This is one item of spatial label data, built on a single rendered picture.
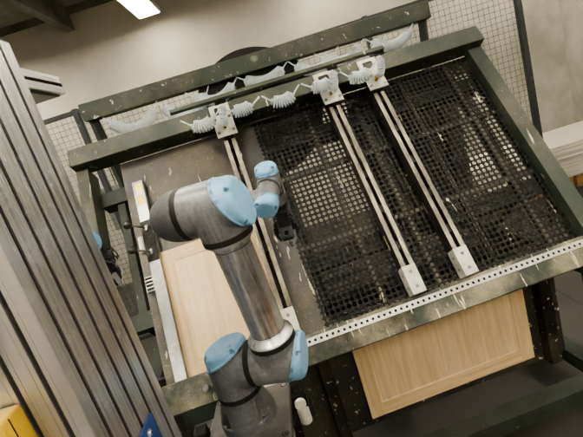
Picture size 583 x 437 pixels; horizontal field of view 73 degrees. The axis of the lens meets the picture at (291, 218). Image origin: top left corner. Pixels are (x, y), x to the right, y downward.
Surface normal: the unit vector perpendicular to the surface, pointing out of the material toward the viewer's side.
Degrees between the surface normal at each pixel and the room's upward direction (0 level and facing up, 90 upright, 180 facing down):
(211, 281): 57
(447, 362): 90
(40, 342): 90
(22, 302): 90
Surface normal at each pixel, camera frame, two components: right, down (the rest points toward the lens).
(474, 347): 0.15, 0.18
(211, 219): -0.13, 0.40
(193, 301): -0.04, -0.35
